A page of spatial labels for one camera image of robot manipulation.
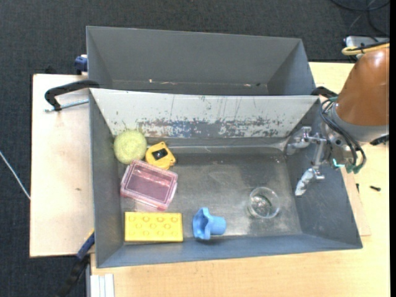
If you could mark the blue plastic knob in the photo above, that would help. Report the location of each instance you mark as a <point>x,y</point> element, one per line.
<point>205,224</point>

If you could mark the pink clear plastic box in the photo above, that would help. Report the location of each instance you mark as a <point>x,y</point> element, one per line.
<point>148,185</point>

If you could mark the clear glass cup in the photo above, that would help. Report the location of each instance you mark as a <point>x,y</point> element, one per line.
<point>263,203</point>

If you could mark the yellow tape measure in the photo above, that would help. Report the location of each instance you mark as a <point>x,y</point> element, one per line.
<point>160,156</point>

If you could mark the grey metal bin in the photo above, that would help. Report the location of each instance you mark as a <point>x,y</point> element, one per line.
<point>222,172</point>

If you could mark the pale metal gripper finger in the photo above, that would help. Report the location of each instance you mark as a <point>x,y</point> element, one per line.
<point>304,181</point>
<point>297,141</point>

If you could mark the small black screw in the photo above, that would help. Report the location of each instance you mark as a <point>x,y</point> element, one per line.
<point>375,188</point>

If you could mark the yellow-green fuzzy ball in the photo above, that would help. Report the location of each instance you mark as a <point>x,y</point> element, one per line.
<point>130,147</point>

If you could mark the yellow flat studded brick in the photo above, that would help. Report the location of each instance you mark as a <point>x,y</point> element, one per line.
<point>153,227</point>

